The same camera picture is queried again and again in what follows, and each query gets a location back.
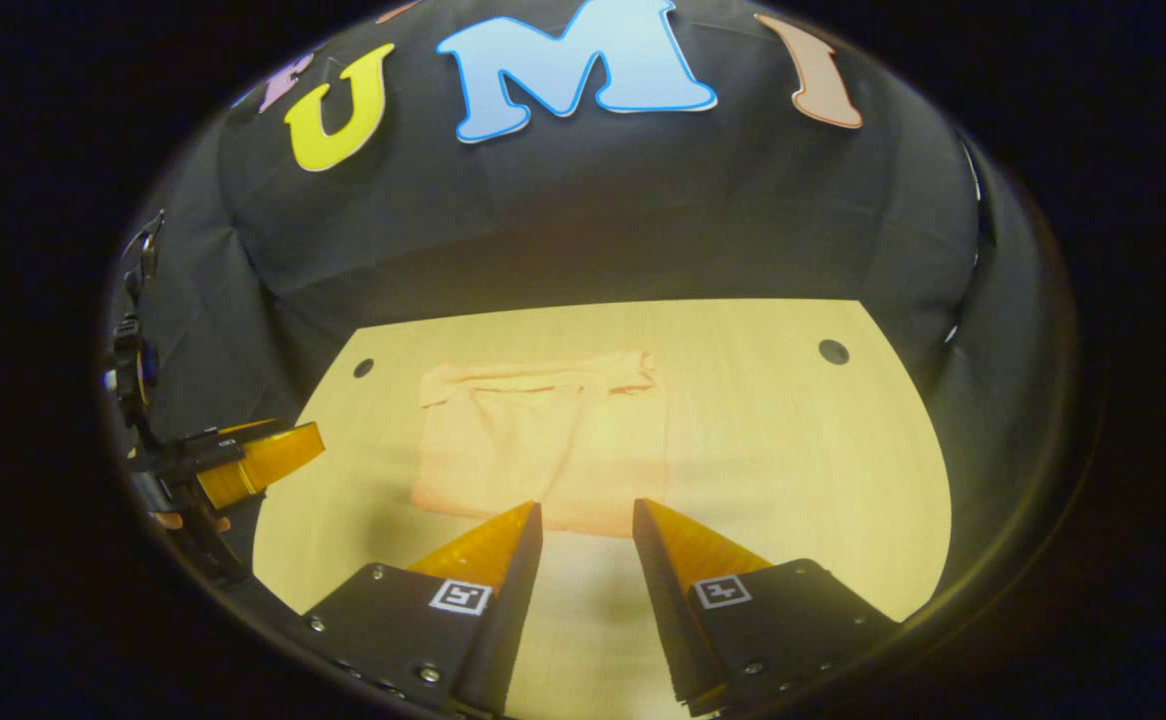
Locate black backdrop cloth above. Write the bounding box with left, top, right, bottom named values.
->
left=106, top=0, right=1076, bottom=601

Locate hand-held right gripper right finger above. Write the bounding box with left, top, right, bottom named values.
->
left=630, top=497, right=900, bottom=717

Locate orange T-shirt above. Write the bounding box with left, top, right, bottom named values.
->
left=410, top=349, right=671, bottom=539

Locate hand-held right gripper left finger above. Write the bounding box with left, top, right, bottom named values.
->
left=303, top=500, right=545, bottom=717

